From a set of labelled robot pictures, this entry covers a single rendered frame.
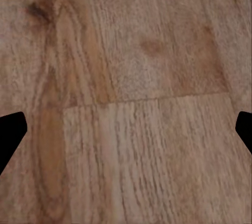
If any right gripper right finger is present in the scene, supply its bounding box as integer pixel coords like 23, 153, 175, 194
235, 111, 252, 153

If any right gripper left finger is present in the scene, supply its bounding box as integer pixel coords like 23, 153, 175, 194
0, 111, 27, 175

